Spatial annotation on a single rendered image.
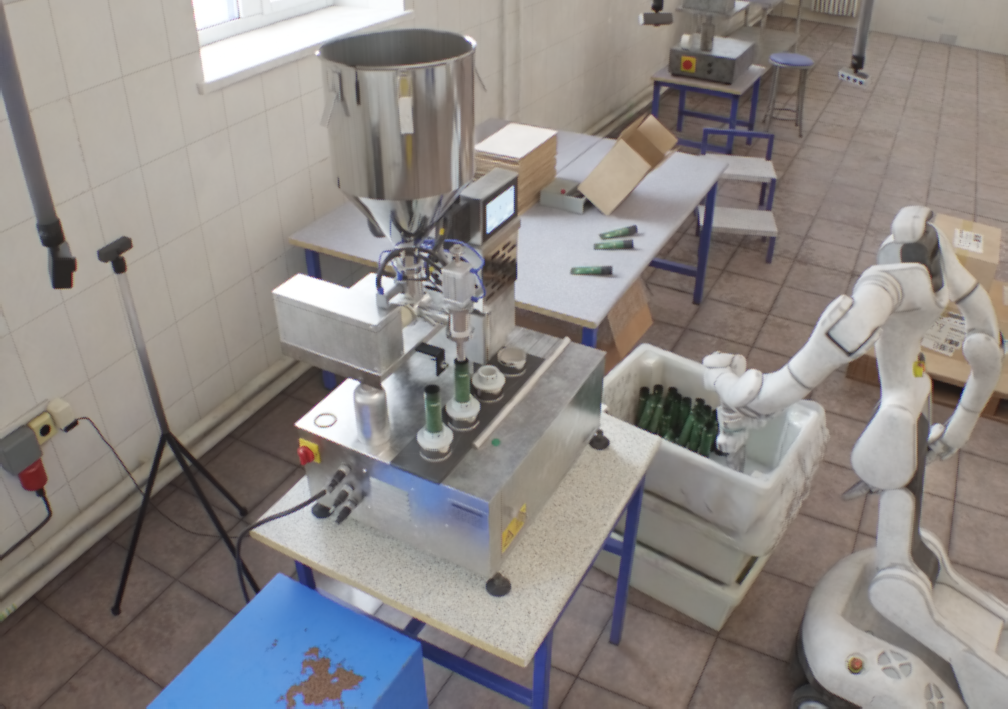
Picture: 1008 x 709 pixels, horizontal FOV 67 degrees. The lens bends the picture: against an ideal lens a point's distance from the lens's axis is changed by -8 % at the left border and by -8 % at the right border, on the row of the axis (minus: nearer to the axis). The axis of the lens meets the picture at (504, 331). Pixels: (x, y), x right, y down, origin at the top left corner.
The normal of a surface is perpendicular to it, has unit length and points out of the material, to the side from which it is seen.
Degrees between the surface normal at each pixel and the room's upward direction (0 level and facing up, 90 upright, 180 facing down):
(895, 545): 90
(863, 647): 0
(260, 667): 0
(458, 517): 90
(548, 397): 0
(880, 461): 90
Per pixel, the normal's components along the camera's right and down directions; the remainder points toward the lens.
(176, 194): 0.88, 0.26
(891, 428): -0.63, 0.42
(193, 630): 0.00, -0.84
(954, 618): 0.18, -0.75
